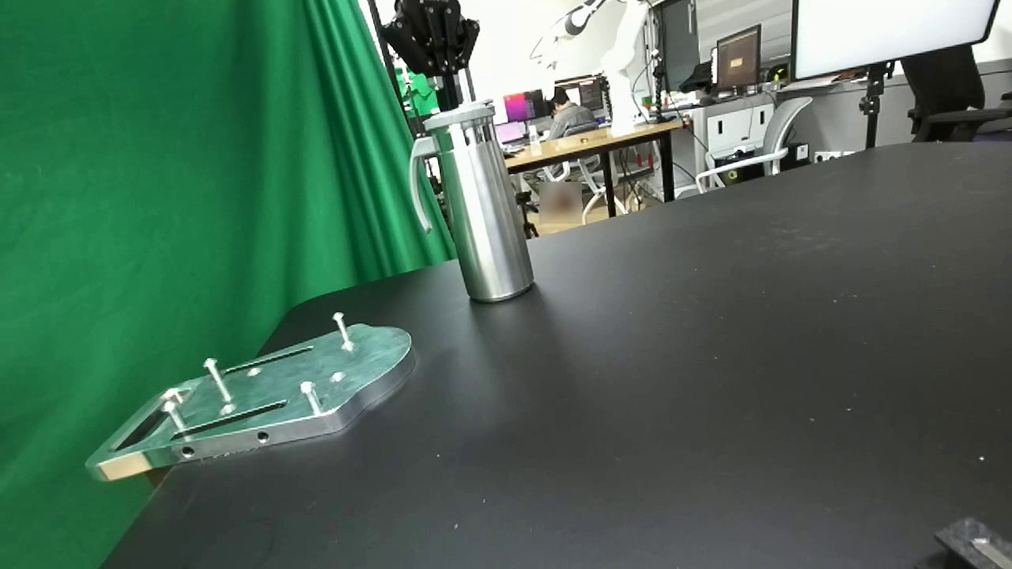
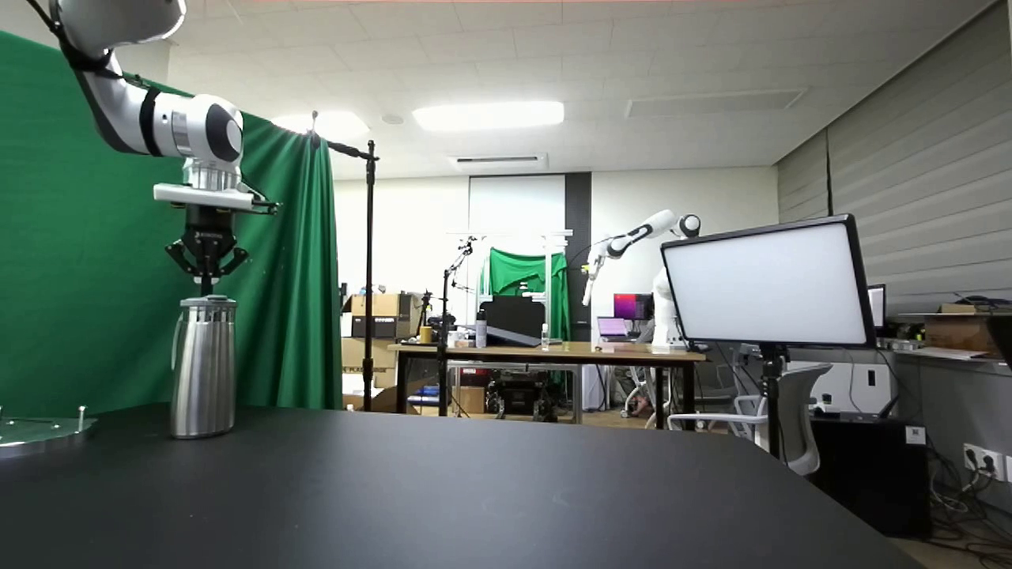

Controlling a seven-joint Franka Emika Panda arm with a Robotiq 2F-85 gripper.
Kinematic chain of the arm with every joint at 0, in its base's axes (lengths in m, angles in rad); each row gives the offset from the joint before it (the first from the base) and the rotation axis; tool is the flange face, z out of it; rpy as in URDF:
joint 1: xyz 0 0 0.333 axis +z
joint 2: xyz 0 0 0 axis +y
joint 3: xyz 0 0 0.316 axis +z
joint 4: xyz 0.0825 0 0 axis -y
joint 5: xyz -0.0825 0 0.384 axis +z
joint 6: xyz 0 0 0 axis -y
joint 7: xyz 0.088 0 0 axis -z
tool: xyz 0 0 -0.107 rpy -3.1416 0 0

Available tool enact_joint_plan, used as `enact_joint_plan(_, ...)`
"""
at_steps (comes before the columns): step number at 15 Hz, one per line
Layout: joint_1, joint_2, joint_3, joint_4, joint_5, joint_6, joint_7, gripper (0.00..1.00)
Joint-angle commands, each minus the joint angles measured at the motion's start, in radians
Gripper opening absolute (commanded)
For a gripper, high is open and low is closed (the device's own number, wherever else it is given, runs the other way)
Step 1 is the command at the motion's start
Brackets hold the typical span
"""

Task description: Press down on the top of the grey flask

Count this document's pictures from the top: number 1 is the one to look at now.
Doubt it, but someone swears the green backdrop cloth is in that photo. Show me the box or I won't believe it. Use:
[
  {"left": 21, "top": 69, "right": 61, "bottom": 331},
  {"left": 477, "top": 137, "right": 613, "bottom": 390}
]
[{"left": 0, "top": 0, "right": 457, "bottom": 569}]

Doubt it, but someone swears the large white-screen monitor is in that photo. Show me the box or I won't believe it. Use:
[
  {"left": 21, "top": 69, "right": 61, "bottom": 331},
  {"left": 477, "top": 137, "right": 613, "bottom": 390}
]
[{"left": 788, "top": 0, "right": 1006, "bottom": 83}]

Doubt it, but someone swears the grey steel flask with handle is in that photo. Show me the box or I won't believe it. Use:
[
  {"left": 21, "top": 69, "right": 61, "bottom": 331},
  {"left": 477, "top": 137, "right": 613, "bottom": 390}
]
[{"left": 404, "top": 99, "right": 536, "bottom": 305}]

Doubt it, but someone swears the black monitor stand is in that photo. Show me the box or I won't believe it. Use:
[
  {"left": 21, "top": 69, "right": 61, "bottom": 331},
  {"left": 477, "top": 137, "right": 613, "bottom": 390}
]
[{"left": 858, "top": 60, "right": 893, "bottom": 151}]

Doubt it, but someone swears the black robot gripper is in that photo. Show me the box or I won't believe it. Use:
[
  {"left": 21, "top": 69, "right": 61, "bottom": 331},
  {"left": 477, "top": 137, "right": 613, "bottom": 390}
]
[{"left": 378, "top": 0, "right": 482, "bottom": 114}]

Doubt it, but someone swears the black background monitor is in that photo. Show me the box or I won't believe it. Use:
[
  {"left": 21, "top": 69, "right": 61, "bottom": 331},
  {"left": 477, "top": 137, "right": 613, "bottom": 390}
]
[{"left": 655, "top": 0, "right": 704, "bottom": 95}]

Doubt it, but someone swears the black flat metal piece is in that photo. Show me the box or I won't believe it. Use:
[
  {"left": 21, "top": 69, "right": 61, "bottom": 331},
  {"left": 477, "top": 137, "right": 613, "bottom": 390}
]
[{"left": 934, "top": 516, "right": 1012, "bottom": 569}]

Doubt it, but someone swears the wooden background table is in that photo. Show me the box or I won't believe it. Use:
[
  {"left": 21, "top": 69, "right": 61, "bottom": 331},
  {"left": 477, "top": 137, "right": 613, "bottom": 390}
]
[{"left": 504, "top": 118, "right": 689, "bottom": 222}]

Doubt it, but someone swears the pink-screen laptop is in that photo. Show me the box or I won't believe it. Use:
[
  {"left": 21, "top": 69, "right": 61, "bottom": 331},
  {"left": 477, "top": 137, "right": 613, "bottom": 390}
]
[{"left": 493, "top": 89, "right": 536, "bottom": 151}]

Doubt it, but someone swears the clear green mounting plate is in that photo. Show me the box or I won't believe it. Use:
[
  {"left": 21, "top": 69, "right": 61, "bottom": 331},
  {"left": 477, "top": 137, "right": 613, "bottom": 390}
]
[{"left": 85, "top": 319, "right": 418, "bottom": 488}]

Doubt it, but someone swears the brown framed screen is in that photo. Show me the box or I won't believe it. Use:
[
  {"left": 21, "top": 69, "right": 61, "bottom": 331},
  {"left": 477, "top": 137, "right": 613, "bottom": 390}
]
[{"left": 711, "top": 21, "right": 765, "bottom": 95}]

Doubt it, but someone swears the black office chair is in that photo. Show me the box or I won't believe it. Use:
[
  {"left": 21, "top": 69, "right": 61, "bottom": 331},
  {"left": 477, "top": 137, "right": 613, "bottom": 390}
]
[{"left": 897, "top": 41, "right": 1012, "bottom": 144}]

